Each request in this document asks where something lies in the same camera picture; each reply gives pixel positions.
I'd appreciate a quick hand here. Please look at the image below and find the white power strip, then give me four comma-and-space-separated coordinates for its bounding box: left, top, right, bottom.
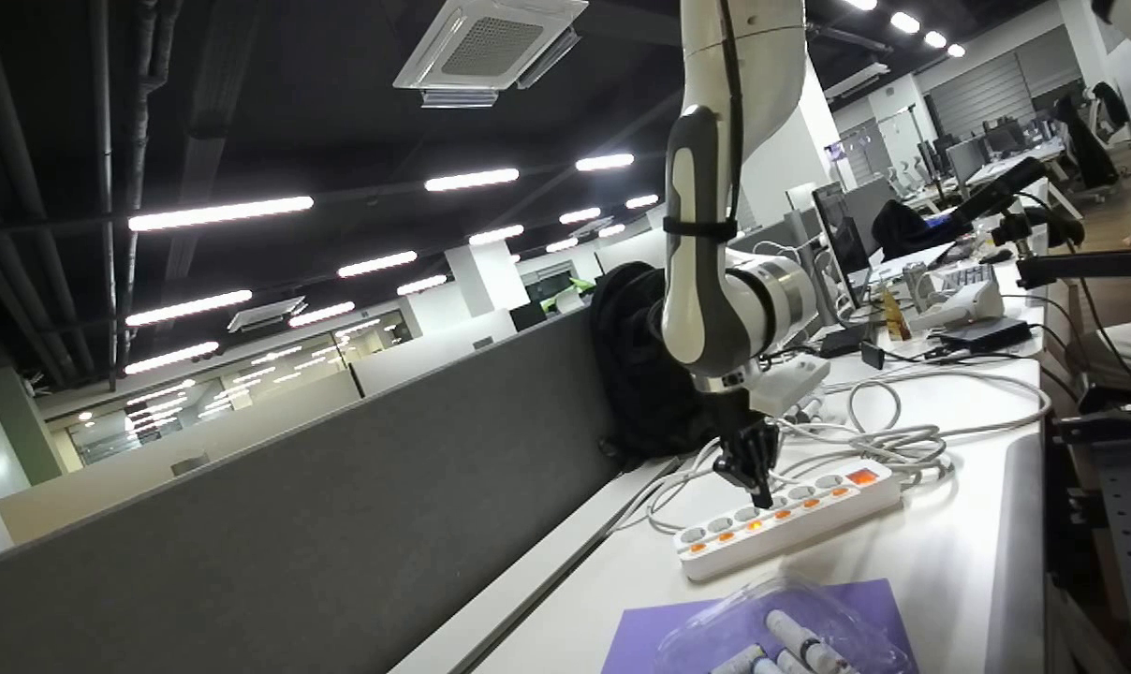
672, 458, 904, 582

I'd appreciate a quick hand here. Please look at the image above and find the grey desk partition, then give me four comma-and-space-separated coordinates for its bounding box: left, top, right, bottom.
0, 307, 624, 674

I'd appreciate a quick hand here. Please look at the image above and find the flat black box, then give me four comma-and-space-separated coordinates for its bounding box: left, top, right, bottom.
938, 316, 1035, 354

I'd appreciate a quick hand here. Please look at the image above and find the row of monitors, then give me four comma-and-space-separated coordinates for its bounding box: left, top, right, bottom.
919, 114, 1055, 186

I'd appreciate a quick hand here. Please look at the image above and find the white desk device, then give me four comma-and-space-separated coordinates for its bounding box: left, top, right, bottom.
905, 265, 1006, 330

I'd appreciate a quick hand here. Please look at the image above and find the coil of white cable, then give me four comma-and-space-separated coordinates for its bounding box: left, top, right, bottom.
612, 367, 1053, 535

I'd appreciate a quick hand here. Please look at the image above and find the ceiling air conditioner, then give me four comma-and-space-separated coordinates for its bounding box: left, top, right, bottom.
392, 0, 591, 110
226, 295, 310, 335

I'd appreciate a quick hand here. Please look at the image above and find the black backpack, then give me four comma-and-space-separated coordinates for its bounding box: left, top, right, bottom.
588, 261, 718, 471

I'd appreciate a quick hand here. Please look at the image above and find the monitor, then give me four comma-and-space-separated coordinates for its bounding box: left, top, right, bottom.
811, 182, 873, 312

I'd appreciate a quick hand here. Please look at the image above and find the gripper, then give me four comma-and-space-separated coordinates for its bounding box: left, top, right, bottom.
704, 387, 782, 511

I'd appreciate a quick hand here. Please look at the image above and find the black cable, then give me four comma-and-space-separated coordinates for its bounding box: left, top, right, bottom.
1013, 190, 1131, 394

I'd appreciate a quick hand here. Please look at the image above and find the camera on mount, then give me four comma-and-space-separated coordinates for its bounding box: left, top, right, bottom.
947, 155, 1131, 291

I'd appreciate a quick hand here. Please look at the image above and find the purple paper sheet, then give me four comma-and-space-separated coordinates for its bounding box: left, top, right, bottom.
600, 578, 921, 674

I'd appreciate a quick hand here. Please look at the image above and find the clear plastic bag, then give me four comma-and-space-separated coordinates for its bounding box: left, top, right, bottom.
653, 575, 896, 674

